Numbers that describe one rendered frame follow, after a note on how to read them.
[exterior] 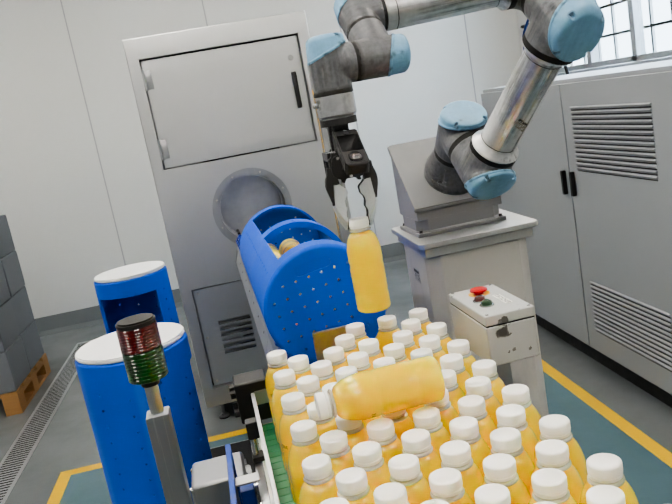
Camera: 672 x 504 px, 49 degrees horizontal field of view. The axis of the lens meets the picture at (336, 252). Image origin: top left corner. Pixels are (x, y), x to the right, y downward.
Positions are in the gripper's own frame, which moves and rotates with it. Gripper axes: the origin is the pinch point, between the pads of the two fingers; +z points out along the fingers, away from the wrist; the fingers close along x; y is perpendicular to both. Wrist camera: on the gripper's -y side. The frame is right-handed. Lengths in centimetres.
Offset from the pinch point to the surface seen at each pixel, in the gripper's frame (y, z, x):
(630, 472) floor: 94, 130, -104
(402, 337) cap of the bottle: -7.8, 22.2, -2.8
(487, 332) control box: -12.7, 23.4, -17.9
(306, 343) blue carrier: 22.1, 28.7, 12.5
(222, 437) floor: 217, 130, 46
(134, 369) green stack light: -23, 12, 44
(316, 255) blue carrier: 22.1, 9.3, 6.4
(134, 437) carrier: 38, 47, 57
